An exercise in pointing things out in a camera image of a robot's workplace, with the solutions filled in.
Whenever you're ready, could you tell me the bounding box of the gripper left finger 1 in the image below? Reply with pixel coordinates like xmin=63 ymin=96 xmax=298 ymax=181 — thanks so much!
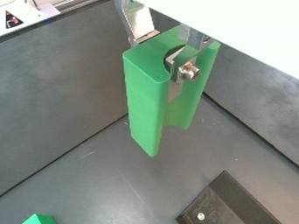
xmin=114 ymin=0 xmax=161 ymax=47

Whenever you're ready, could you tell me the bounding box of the gripper right finger 1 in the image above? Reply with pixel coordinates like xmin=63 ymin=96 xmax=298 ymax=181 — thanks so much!
xmin=163 ymin=24 xmax=214 ymax=102

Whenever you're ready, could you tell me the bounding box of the green arch block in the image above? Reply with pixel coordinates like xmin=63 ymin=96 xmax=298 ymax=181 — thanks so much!
xmin=123 ymin=28 xmax=221 ymax=157

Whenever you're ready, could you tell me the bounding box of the green shape sorter board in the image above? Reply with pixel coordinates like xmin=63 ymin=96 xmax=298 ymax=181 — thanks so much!
xmin=23 ymin=214 xmax=56 ymax=224

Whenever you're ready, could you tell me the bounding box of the white warning label box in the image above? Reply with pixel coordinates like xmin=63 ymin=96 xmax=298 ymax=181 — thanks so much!
xmin=0 ymin=0 xmax=60 ymax=36

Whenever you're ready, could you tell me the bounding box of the black curved holder bracket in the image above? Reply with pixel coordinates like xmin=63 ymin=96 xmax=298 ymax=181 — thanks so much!
xmin=175 ymin=171 xmax=282 ymax=224

